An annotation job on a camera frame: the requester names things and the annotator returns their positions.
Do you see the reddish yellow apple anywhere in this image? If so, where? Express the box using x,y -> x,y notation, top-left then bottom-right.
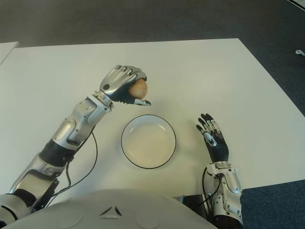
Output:
128,78 -> 149,100

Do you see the grey robot torso shell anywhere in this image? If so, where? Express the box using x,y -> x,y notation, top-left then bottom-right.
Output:
0,188 -> 215,229

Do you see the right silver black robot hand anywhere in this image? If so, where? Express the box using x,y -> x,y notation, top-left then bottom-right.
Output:
195,113 -> 230,164

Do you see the adjacent white table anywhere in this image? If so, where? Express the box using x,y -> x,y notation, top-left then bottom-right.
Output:
0,41 -> 20,65

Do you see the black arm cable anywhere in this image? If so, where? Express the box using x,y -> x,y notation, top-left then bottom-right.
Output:
54,132 -> 99,196
202,167 -> 215,217

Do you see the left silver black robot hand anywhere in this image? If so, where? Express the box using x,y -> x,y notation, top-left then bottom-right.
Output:
99,64 -> 152,106

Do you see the white plate with black rim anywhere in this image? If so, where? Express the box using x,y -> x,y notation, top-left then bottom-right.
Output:
121,114 -> 177,169

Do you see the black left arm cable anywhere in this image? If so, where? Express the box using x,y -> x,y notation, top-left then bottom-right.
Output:
54,132 -> 99,196

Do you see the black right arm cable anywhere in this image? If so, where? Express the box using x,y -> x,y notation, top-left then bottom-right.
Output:
202,167 -> 215,217

